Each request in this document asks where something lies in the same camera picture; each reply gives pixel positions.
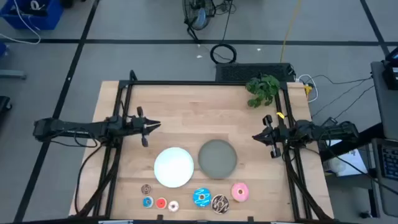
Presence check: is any white looped power cable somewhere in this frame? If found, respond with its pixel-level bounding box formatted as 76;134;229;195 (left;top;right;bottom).
297;73;320;104

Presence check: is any large pink frosted donut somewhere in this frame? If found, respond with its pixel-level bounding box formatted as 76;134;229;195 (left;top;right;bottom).
231;182;250;202

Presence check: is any large blue storage bin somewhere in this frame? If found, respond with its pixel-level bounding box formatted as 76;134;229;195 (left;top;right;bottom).
0;0;65;31

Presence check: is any black perforated computer case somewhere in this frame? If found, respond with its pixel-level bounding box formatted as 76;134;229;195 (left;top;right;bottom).
215;62;296;83

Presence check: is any grey desk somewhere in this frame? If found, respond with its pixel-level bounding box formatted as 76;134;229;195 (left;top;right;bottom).
369;60;398;141

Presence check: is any green leafy plant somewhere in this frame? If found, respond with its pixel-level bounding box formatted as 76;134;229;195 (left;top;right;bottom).
245;73;281;109

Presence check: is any grey round plate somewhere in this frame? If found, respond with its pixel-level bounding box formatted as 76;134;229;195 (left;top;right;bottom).
198;139;238;180

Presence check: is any yellow floor cable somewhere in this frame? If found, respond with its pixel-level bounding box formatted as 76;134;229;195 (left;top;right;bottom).
279;0;302;63

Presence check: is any thin black floor cable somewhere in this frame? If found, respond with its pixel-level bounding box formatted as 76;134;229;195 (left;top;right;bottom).
310;73;374;86

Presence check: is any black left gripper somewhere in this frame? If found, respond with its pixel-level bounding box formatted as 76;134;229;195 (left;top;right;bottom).
130;106;162;147

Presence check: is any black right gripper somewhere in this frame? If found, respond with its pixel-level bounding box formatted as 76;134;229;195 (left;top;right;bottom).
252;114;287;159

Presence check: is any large chocolate drizzled donut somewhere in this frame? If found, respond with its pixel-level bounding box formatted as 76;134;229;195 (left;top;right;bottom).
211;194;230;215

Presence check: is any white floor cable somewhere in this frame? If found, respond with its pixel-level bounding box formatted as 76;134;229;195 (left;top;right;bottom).
0;0;42;45

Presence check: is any grey metal bar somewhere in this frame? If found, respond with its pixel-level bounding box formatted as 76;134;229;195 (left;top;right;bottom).
0;70;27;80

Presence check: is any coiled black cable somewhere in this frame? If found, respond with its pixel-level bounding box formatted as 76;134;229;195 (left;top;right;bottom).
210;43;238;65

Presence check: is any white round plate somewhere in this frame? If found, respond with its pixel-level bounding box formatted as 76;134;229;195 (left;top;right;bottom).
154;147;195;189

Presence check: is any black aluminium table frame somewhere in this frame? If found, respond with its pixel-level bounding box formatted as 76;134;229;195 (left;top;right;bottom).
74;70;334;222

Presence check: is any black keyboard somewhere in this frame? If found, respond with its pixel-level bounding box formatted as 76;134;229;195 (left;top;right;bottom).
380;144;398;182

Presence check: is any large blue frosted donut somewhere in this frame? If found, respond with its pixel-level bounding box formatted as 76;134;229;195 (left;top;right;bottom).
192;187;212;208

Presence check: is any black monitor device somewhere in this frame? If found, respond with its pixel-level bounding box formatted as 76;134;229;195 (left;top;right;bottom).
382;46;398;91

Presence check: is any black floor fan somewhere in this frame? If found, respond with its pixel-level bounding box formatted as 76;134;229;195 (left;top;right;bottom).
182;0;217;42

